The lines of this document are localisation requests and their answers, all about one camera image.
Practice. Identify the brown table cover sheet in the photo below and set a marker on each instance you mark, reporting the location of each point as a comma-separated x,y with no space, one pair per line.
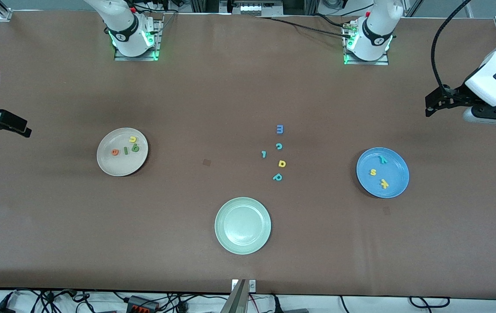
248,87

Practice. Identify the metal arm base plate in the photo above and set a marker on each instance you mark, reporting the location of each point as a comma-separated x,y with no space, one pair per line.
382,62
120,57

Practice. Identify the teal foam letter p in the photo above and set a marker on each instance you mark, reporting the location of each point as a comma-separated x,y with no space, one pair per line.
280,176

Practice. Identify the black power plug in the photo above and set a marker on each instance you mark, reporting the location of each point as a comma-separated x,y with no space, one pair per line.
276,304

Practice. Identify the white post bracket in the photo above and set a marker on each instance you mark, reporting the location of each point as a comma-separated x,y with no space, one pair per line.
252,285

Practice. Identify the teal foam letter y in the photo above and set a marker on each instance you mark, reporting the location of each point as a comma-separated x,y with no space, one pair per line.
384,159

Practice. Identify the grey metal camera post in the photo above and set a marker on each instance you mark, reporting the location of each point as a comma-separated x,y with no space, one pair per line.
236,300

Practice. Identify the beige brown plate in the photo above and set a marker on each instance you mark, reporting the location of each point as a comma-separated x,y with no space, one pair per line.
120,167

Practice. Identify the pale green plate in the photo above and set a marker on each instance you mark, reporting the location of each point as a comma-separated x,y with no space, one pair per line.
243,226

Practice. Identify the black power strip red switches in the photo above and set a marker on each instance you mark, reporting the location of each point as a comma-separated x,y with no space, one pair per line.
141,303

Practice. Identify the blue plate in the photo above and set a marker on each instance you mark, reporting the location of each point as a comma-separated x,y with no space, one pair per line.
398,171

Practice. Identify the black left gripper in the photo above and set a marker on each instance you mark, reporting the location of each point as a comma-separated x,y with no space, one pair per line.
457,95

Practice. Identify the yellow foam letter k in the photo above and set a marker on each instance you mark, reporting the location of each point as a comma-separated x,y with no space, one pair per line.
385,184

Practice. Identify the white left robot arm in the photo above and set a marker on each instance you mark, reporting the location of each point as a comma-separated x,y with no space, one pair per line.
374,34

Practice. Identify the silver control device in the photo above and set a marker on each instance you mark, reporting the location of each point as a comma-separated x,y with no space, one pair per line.
252,8

